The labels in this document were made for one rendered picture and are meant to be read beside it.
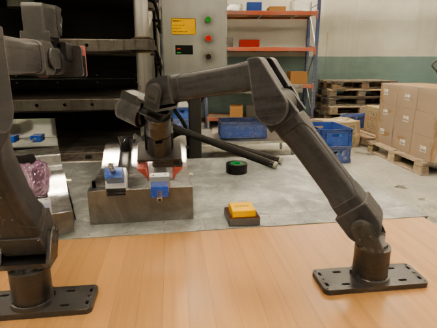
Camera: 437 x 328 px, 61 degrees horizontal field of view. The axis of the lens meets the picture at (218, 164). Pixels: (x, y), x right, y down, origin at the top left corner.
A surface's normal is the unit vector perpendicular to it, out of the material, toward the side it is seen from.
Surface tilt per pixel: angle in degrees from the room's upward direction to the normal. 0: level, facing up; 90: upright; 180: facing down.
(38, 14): 89
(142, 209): 90
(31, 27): 89
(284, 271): 0
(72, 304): 0
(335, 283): 0
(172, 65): 90
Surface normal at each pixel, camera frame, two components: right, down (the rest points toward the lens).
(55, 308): 0.00, -0.96
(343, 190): -0.50, 0.07
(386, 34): 0.03, 0.26
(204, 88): -0.43, 0.29
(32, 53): 1.00, -0.04
